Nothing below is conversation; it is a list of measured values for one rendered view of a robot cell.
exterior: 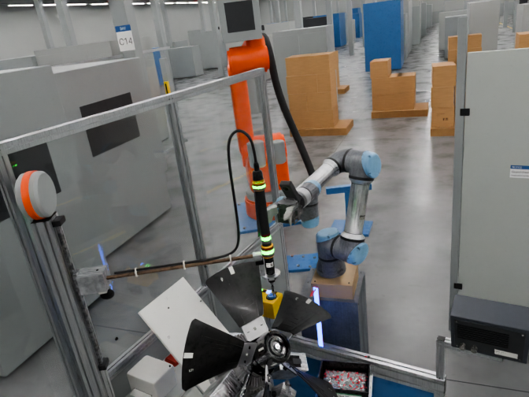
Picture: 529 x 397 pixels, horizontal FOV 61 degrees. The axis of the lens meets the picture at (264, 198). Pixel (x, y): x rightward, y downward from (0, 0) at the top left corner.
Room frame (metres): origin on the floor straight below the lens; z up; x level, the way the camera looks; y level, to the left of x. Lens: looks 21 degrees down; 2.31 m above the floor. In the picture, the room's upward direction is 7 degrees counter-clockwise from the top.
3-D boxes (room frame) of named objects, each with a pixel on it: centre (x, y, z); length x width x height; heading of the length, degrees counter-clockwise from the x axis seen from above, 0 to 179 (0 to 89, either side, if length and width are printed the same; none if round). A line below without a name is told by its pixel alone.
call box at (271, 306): (1.89, 0.07, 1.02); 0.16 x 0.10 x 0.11; 57
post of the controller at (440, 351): (1.45, -0.63, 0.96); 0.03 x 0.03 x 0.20; 57
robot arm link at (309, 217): (1.75, -0.17, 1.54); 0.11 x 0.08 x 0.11; 40
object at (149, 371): (1.58, 0.60, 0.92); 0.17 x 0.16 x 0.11; 57
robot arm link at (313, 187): (1.74, -0.18, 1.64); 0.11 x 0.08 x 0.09; 147
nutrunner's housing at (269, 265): (1.43, 0.01, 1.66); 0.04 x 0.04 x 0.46
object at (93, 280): (1.41, 0.64, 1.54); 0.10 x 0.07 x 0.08; 92
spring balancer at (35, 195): (1.40, 0.73, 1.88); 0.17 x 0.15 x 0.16; 147
